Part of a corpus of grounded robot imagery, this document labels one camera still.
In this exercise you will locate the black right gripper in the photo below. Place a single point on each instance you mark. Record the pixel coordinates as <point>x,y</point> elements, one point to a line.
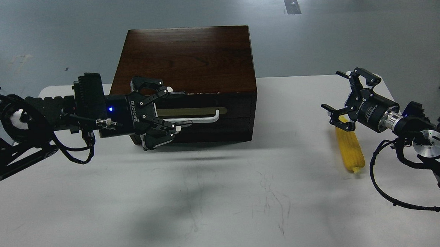
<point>362,105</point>

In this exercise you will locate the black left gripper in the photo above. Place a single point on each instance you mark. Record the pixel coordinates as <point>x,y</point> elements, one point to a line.
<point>128,110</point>

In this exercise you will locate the yellow corn cob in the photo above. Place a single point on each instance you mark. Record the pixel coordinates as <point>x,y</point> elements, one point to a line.
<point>350,150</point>

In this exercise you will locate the wooden drawer with white handle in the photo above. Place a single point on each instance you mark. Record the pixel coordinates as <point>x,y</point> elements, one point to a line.
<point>204,110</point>

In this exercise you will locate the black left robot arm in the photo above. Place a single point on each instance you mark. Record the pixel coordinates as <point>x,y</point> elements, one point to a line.
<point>32,129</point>

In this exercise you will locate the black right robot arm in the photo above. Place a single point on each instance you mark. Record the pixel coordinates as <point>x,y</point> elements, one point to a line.
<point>417,142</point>

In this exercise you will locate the dark wooden drawer cabinet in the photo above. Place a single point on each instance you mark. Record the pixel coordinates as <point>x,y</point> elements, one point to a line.
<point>203,62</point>

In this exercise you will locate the black floor tape strip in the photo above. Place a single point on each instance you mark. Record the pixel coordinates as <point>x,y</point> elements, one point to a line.
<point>292,7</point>

